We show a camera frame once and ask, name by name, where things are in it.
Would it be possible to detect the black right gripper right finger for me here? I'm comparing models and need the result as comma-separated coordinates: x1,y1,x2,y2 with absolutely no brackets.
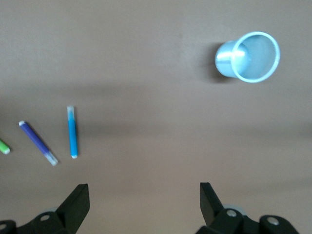
196,182,299,234

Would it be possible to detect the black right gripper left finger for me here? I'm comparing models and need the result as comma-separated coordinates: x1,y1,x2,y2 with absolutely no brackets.
0,184,91,234

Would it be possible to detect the blue marker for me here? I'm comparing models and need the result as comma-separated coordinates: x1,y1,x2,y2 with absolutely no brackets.
66,105,79,159

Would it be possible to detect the purple marker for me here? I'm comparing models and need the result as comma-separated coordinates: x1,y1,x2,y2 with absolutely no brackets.
18,120,59,167

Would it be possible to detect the green marker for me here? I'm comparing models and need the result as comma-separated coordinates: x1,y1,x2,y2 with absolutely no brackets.
0,138,11,155

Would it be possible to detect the blue mesh cup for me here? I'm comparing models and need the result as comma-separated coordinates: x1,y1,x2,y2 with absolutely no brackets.
214,31,281,84

